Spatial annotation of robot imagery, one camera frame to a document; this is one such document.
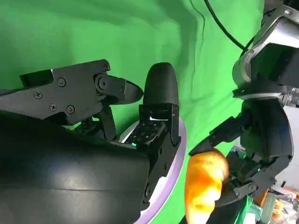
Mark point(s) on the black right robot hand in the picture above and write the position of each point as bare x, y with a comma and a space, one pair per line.
58, 168

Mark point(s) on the orange box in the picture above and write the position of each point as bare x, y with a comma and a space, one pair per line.
261, 198

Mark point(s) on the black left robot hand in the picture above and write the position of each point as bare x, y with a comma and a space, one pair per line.
266, 130

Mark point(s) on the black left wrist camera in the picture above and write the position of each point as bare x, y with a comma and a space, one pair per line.
278, 60

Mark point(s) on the orange and white bread roll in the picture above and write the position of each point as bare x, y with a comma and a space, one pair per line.
203, 182

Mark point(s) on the green table cloth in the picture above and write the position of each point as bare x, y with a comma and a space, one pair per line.
116, 30

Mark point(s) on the lilac plate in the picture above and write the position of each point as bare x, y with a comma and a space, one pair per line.
172, 177

